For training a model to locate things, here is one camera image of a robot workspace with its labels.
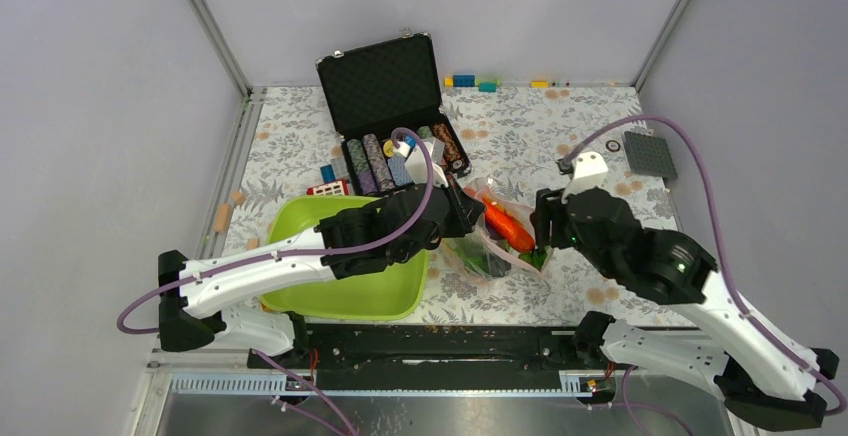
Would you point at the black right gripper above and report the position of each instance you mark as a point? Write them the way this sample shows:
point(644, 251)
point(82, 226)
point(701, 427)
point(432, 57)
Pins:
point(547, 204)

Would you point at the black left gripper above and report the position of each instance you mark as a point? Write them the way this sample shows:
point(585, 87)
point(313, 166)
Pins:
point(465, 209)

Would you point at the green napa cabbage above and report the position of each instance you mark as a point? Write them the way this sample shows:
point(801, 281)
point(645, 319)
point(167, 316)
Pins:
point(478, 259)

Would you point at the clear pink zip top bag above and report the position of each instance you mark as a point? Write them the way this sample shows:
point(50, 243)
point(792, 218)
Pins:
point(486, 187)

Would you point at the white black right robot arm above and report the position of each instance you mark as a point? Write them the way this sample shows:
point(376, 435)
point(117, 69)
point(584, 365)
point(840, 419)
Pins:
point(756, 371)

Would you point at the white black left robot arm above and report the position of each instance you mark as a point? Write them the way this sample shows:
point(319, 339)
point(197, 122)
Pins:
point(200, 298)

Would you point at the dark grey building baseplate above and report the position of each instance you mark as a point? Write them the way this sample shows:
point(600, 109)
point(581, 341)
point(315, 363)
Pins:
point(649, 155)

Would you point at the green plastic tray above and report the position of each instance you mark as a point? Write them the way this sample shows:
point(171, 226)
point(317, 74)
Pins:
point(386, 296)

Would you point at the floral tablecloth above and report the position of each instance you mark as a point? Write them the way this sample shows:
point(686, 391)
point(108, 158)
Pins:
point(514, 137)

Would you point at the red white toy piece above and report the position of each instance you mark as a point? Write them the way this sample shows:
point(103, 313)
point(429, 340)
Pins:
point(333, 188)

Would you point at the blue toy brick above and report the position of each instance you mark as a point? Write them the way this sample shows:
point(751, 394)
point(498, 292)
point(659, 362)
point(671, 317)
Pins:
point(327, 174)

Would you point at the black poker chip case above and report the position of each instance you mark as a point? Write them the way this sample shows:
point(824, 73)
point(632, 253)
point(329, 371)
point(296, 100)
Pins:
point(372, 90)

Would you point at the blue yellow brick row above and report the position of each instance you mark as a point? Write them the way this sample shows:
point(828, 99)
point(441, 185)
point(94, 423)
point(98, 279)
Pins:
point(472, 81)

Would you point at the wooden block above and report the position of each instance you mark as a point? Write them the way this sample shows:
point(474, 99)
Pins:
point(222, 218)

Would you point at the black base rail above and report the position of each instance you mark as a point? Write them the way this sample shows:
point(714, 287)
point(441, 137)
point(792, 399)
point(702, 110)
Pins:
point(446, 358)

